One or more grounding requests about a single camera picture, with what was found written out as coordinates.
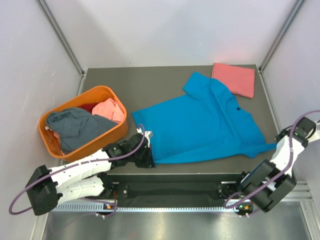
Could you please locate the blue t shirt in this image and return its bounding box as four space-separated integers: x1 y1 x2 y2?
132 72 276 164

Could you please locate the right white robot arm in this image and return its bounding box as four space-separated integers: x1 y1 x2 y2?
219 116 320 217

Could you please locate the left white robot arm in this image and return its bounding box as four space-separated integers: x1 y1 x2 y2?
25 131 156 216

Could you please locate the orange plastic basket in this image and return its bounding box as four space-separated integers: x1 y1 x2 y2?
37 85 129 163

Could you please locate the light pink t shirt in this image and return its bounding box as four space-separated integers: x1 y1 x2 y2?
92 98 125 123

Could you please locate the red t shirt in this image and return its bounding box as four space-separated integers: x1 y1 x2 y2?
78 102 98 114

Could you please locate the grey t shirt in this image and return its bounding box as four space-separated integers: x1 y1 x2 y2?
45 107 118 155

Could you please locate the folded pink t shirt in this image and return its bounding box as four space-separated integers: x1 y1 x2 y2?
211 63 255 99

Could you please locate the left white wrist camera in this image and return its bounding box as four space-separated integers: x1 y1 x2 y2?
136 128 153 141

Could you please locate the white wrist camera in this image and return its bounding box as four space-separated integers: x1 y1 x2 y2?
308 120 320 143
136 128 153 141

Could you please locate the aluminium rail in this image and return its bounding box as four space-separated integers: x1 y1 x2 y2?
41 181 313 202

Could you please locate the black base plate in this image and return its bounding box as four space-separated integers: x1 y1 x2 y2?
97 173 241 208

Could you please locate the grey slotted cable duct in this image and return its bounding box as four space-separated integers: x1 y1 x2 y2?
49 201 254 213

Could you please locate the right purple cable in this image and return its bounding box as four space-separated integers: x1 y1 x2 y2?
223 109 320 221

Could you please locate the purple cable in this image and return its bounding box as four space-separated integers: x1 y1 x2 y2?
223 109 320 221
8 123 146 221

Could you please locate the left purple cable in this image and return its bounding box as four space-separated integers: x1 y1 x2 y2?
8 123 146 221

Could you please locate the left aluminium frame post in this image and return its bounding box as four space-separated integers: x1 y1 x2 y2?
34 0 86 77

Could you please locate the aluminium frame post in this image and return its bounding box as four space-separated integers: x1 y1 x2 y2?
34 0 86 77
258 0 307 72

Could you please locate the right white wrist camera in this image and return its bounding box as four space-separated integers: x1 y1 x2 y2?
308 120 320 143

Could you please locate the right aluminium frame post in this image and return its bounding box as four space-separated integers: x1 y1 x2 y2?
258 0 307 72

